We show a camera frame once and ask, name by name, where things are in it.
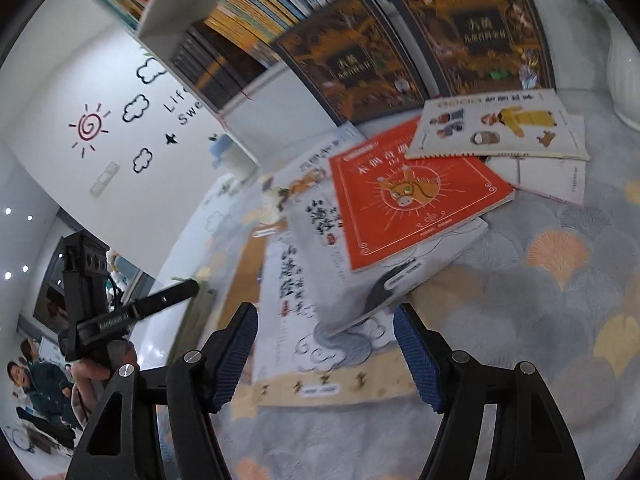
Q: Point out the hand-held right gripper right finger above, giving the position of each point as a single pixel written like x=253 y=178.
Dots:
x=417 y=360

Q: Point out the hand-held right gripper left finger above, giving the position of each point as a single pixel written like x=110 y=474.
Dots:
x=235 y=355

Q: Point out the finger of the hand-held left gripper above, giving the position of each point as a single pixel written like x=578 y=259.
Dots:
x=167 y=300

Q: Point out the white calligraphy book beige border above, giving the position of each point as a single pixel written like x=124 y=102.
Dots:
x=300 y=355

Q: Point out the white ink calligraphy book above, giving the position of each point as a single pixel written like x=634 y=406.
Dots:
x=345 y=295

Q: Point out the red donkey cover book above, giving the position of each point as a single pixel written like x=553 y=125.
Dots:
x=400 y=210

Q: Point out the white book orange animal cover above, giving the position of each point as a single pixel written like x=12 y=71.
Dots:
x=310 y=160

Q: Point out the white book yellow-robed figure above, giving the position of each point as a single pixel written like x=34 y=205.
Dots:
x=500 y=125

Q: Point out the person's left hand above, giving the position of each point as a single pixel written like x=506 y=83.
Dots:
x=95 y=372

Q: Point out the white green plush toy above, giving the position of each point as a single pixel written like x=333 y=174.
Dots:
x=112 y=265

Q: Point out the white canister blue top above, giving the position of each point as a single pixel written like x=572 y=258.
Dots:
x=235 y=160

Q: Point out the white figure-print story book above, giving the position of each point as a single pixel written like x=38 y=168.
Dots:
x=545 y=180

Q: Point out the white bookshelf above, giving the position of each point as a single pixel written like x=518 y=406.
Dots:
x=170 y=5

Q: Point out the dark ornate encyclopedia book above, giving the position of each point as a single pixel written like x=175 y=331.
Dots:
x=475 y=30
x=350 y=65

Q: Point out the white ribbed vase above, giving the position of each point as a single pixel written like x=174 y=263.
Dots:
x=625 y=75

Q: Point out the white wall switch plate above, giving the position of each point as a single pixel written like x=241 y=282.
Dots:
x=105 y=178

